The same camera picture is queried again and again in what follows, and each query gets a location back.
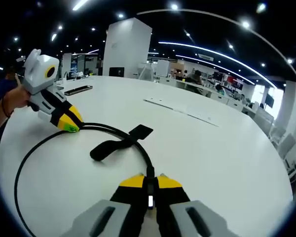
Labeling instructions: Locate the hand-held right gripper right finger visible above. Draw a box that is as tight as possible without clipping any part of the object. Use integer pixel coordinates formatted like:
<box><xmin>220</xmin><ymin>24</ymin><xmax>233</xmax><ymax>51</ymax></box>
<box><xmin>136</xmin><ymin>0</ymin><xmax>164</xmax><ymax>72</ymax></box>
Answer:
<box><xmin>156</xmin><ymin>172</ymin><xmax>237</xmax><ymax>237</ymax></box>

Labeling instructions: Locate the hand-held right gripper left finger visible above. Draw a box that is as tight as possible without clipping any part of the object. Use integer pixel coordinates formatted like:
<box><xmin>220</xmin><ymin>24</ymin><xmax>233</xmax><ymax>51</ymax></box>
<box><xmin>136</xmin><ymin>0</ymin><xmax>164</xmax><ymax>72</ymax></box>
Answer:
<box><xmin>61</xmin><ymin>174</ymin><xmax>147</xmax><ymax>237</ymax></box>

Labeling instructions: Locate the black charging cable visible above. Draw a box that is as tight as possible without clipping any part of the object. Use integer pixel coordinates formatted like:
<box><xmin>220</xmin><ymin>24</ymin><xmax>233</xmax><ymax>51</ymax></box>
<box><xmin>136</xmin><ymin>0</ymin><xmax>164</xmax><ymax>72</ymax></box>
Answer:
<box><xmin>14</xmin><ymin>121</ymin><xmax>156</xmax><ymax>237</ymax></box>

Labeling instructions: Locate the black Velcro strap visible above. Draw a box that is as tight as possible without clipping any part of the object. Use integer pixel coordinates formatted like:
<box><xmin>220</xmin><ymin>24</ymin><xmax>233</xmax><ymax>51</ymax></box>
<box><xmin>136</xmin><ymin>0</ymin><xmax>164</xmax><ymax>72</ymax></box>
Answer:
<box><xmin>89</xmin><ymin>124</ymin><xmax>154</xmax><ymax>162</ymax></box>

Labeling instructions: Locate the person's left hand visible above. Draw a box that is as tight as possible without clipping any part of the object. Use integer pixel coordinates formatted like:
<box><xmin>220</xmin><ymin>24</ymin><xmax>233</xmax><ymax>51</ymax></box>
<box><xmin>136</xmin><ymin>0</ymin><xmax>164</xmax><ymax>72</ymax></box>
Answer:
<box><xmin>3</xmin><ymin>85</ymin><xmax>33</xmax><ymax>112</ymax></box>

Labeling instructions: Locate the black smartphone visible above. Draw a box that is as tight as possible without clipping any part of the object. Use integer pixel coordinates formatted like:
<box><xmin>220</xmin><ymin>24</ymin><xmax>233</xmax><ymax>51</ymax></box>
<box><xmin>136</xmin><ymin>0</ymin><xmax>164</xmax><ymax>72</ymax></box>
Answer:
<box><xmin>63</xmin><ymin>85</ymin><xmax>93</xmax><ymax>96</ymax></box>

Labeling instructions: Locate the black wristband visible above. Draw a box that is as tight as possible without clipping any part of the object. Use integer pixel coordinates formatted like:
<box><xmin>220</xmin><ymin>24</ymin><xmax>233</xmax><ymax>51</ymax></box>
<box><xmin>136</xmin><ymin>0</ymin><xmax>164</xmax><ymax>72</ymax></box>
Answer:
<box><xmin>1</xmin><ymin>93</ymin><xmax>14</xmax><ymax>119</ymax></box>

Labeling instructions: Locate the black box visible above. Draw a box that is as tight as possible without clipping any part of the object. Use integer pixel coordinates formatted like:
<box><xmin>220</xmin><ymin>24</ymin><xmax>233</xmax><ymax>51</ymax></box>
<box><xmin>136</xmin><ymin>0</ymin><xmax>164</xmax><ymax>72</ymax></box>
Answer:
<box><xmin>109</xmin><ymin>67</ymin><xmax>125</xmax><ymax>77</ymax></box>

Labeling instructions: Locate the white square pillar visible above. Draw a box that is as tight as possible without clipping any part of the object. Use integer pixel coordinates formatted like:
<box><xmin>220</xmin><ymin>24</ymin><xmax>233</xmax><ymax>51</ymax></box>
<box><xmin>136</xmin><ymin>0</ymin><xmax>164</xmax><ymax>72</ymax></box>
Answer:
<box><xmin>102</xmin><ymin>17</ymin><xmax>153</xmax><ymax>79</ymax></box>

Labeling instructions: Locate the white office cabinet row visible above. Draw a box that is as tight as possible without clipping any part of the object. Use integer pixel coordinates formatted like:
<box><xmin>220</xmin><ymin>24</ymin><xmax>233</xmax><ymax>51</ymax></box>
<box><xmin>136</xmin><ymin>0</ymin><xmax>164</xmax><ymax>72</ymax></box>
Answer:
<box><xmin>159</xmin><ymin>78</ymin><xmax>245</xmax><ymax>112</ymax></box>

